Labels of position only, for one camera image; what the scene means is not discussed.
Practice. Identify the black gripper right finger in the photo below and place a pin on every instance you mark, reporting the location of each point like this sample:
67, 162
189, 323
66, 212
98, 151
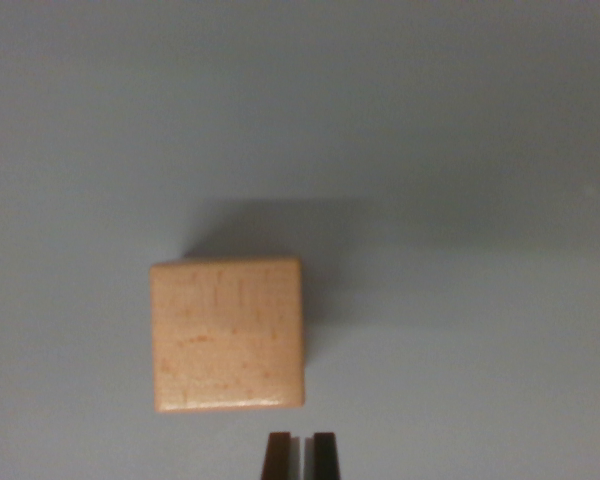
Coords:
325, 457

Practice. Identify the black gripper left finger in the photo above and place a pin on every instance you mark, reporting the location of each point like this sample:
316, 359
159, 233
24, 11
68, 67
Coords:
278, 457

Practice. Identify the light wooden cube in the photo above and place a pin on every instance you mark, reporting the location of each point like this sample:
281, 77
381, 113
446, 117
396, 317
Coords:
227, 335

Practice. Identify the grey plastic bin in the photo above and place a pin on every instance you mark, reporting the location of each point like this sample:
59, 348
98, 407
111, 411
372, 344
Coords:
430, 125

